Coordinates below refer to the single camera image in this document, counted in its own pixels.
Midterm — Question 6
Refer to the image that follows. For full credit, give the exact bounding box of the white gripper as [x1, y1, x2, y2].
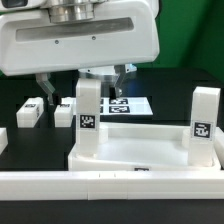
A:
[0, 0, 160, 105]

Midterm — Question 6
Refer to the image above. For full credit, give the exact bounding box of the white desk top tray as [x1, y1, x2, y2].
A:
[68, 123, 224, 171]

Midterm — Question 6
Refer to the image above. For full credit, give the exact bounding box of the white front fence bar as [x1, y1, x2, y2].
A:
[0, 171, 224, 201]

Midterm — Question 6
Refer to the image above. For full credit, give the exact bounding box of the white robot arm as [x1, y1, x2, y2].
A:
[0, 0, 161, 99]

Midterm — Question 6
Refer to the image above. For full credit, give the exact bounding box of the white left side block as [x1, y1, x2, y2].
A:
[0, 128, 8, 155]

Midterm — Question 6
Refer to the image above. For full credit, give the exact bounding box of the marker tag base plate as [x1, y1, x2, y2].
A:
[71, 96, 154, 117]

